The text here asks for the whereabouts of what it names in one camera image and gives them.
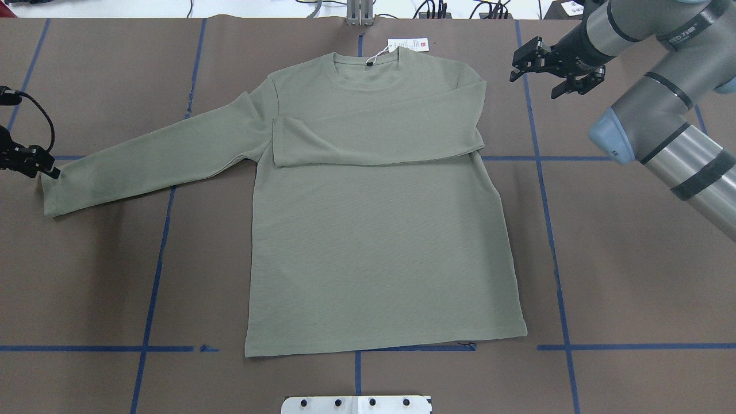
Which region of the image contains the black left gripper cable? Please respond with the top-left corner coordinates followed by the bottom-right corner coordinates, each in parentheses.
top-left (0, 86), bottom-right (57, 153)

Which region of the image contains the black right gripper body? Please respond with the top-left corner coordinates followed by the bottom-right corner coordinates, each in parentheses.
top-left (542, 35), bottom-right (605, 84)

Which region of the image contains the white shirt price tag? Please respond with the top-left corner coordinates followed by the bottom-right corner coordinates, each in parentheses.
top-left (387, 37), bottom-right (430, 53)

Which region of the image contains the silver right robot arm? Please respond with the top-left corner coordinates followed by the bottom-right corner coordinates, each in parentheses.
top-left (509, 1), bottom-right (735, 239)

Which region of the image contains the blue tape line crosswise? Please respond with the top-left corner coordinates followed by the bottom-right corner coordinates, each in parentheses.
top-left (481, 156), bottom-right (611, 162)

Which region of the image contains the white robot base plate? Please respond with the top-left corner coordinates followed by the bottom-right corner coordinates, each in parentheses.
top-left (281, 395), bottom-right (433, 413)

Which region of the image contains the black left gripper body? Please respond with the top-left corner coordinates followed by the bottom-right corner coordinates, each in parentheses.
top-left (1, 128), bottom-right (53, 173)

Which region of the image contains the green long-sleeve shirt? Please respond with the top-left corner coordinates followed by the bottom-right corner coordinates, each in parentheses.
top-left (40, 47), bottom-right (527, 357)

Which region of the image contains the grey metal bracket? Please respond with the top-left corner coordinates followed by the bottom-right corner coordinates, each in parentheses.
top-left (345, 0), bottom-right (375, 27)

